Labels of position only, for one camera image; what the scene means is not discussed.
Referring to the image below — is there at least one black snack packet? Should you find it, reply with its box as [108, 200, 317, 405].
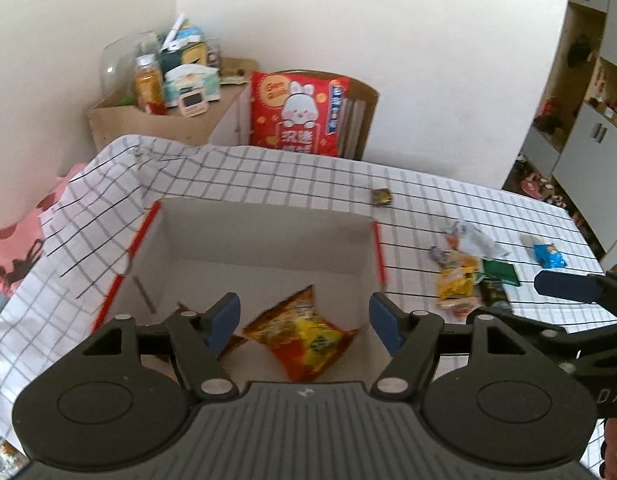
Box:
[479, 278, 512, 313]

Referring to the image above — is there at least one dark green snack packet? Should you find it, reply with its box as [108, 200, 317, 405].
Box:
[483, 260, 521, 287]

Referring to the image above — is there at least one yellow snack bag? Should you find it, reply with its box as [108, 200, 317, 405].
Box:
[436, 250, 485, 315]

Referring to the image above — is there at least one white snack wrapper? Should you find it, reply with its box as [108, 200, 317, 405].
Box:
[445, 220, 509, 260]

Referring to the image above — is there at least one person's right hand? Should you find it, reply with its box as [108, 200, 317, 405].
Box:
[600, 418, 617, 480]

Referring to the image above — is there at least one orange brown snack packet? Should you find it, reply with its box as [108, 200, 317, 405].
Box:
[176, 301, 250, 361]

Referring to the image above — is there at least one blue snack packet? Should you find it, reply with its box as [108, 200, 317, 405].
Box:
[533, 244, 567, 270]

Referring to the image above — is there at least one red white cardboard box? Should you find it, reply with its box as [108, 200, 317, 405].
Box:
[95, 198, 389, 385]

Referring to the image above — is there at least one purple candy wrapper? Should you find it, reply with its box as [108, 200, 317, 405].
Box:
[427, 246, 453, 268]

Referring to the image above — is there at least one checkered white tablecloth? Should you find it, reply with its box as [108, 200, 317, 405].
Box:
[0, 136, 617, 479]

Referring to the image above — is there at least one red yellow chip bag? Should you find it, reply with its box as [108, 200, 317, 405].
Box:
[242, 285, 359, 382]

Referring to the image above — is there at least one small brown gold candy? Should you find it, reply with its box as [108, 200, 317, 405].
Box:
[371, 188, 393, 207]

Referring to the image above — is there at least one pink patterned cloth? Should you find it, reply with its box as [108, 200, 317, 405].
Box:
[0, 164, 85, 297]

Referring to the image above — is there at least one low wooden side cabinet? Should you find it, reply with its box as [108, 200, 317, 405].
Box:
[87, 58, 258, 151]

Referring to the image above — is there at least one pink digital timer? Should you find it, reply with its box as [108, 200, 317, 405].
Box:
[178, 89, 209, 118]

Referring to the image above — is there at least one brown wooden chair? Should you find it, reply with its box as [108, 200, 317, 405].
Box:
[287, 70, 379, 160]

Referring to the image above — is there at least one red rabbit cushion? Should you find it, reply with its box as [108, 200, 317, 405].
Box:
[249, 72, 349, 157]

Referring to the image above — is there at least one tissue pack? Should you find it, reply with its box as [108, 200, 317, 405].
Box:
[163, 64, 220, 108]

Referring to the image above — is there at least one orange juice bottle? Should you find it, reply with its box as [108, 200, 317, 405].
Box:
[134, 54, 167, 115]

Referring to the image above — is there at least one clear glass bowl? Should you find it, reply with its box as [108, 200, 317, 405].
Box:
[100, 32, 159, 100]

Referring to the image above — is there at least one yellow green storage tin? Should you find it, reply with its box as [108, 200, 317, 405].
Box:
[158, 23, 208, 75]

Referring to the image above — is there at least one white wall cupboard unit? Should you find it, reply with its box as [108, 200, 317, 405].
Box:
[503, 0, 617, 270]

